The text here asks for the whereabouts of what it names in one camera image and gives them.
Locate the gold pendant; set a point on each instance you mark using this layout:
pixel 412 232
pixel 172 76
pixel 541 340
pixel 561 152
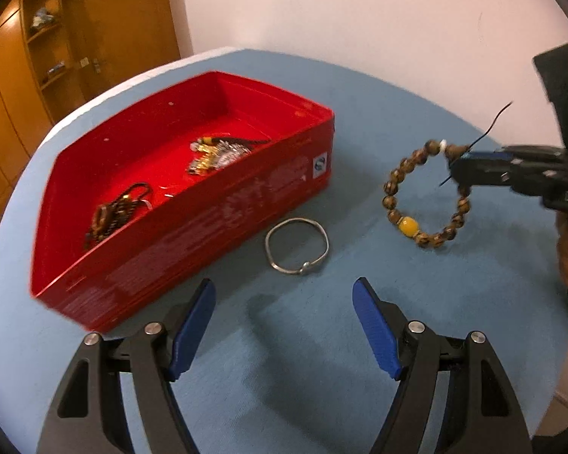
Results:
pixel 199 167

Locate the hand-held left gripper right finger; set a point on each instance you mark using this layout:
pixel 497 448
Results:
pixel 376 331

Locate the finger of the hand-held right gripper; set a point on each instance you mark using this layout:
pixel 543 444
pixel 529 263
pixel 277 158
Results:
pixel 478 172
pixel 535 156

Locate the thin silver bangle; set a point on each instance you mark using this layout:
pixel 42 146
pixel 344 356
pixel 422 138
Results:
pixel 305 268

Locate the wooden wardrobe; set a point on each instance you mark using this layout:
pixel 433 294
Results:
pixel 9 118

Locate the grey shelf figurine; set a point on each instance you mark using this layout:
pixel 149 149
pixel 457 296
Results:
pixel 43 17

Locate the red cardboard box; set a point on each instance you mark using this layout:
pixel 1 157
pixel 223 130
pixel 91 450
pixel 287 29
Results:
pixel 217 227

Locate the wooden door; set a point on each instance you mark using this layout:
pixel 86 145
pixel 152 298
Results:
pixel 123 23

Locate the wooden corner shelf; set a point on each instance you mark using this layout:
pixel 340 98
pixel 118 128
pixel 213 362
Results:
pixel 52 42

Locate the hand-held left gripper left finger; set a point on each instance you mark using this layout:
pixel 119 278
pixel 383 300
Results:
pixel 191 331

